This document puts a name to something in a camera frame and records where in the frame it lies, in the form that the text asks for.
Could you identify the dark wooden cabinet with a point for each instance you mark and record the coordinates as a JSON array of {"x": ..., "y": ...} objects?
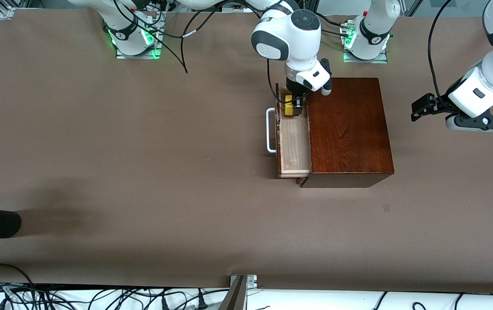
[{"x": 349, "y": 129}]

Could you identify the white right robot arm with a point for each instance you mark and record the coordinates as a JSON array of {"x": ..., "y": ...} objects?
[{"x": 298, "y": 43}]

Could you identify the grey camera pole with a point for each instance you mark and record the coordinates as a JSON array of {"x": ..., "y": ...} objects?
[{"x": 234, "y": 299}]

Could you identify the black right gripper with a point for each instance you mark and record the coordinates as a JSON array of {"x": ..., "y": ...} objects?
[{"x": 294, "y": 88}]

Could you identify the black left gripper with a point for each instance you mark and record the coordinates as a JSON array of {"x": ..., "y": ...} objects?
[{"x": 441, "y": 104}]

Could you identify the paper table cover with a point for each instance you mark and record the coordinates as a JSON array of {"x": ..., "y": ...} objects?
[{"x": 143, "y": 150}]

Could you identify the small metal clamp bracket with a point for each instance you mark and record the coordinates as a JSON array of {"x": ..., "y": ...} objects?
[{"x": 251, "y": 282}]

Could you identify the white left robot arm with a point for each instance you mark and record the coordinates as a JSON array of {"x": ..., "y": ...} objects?
[{"x": 375, "y": 21}]

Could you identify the wooden drawer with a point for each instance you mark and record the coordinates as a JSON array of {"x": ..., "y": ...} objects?
[{"x": 294, "y": 146}]

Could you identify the aluminium profile strut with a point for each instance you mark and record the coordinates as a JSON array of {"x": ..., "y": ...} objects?
[{"x": 413, "y": 6}]

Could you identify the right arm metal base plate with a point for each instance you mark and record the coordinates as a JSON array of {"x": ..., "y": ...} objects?
[{"x": 137, "y": 55}]

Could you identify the aluminium frame rack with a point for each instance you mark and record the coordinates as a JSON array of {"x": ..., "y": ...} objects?
[{"x": 238, "y": 6}]

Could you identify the yellow block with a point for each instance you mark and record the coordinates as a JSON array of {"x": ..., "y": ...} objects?
[{"x": 288, "y": 110}]

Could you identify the black power plug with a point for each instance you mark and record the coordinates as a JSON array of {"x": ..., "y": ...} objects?
[
  {"x": 201, "y": 302},
  {"x": 164, "y": 303}
]

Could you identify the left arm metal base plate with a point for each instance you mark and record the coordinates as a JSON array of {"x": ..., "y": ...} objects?
[{"x": 365, "y": 60}]

